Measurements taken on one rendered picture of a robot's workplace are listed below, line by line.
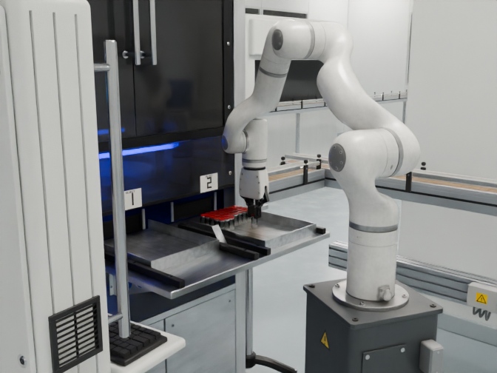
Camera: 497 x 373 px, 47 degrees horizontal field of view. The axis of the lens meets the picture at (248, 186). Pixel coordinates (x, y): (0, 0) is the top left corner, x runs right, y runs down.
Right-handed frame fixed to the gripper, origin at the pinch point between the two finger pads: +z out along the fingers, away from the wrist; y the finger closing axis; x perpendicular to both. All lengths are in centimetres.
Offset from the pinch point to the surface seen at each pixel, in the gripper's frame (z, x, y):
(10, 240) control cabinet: -21, -100, 34
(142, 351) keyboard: 12, -72, 31
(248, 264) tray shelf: 6.3, -27.0, 21.8
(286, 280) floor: 94, 144, -99
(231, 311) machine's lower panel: 44.7, 7.4, -18.2
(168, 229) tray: 3.6, -25.2, -15.1
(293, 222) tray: 3.8, 8.9, 10.2
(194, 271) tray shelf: 5.8, -42.3, 15.5
